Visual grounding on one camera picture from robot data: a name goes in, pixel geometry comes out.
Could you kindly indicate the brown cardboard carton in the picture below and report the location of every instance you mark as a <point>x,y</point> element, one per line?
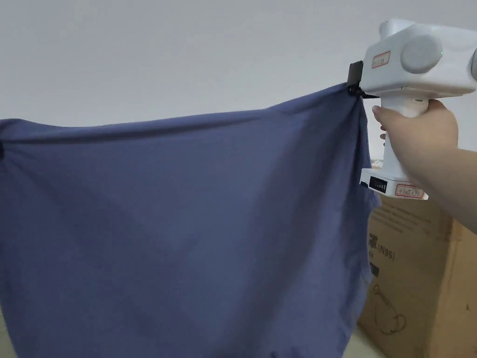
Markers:
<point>417,276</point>

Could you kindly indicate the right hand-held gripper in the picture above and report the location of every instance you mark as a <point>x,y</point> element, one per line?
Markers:
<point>387,74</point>

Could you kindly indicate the person's right hand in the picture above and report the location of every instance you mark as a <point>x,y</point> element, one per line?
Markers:
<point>417,130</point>

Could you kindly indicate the person's right forearm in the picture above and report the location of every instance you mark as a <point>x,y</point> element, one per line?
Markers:
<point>443,179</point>

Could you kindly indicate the dark blue shirt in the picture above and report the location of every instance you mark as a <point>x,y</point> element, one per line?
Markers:
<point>186,231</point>

